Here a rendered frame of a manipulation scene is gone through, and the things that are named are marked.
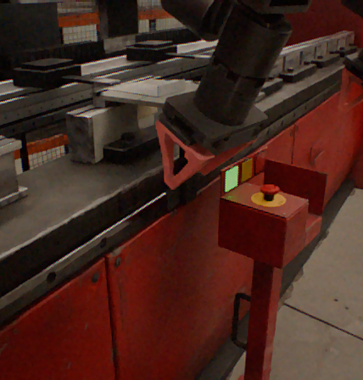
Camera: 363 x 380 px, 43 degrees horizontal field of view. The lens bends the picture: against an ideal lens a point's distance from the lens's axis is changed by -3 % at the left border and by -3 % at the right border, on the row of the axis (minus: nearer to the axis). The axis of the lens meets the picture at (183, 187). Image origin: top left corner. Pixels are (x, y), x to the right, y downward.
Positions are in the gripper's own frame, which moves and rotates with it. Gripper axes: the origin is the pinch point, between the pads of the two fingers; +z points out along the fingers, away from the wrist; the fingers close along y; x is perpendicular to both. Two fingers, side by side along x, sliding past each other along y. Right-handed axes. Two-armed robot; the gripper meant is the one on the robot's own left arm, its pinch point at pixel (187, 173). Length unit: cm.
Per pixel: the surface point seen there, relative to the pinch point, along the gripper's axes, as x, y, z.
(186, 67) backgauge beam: -64, -86, 40
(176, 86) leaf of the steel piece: -25.9, -29.6, 11.5
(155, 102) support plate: -23.2, -21.3, 11.4
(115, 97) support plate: -30.9, -19.7, 15.6
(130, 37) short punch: -42, -31, 10
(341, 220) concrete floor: -2, -192, 113
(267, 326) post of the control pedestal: 15, -43, 55
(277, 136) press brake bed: -22, -85, 37
